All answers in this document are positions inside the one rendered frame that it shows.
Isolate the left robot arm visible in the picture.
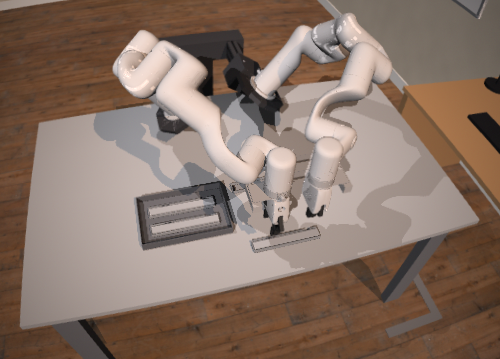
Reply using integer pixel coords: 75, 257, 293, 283
250, 13, 392, 193

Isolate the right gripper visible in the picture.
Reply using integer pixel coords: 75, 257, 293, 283
263, 196, 289, 235

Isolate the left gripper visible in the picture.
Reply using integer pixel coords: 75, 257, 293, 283
302, 171, 332, 218

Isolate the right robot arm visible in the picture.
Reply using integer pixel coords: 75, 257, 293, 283
113, 30, 296, 213

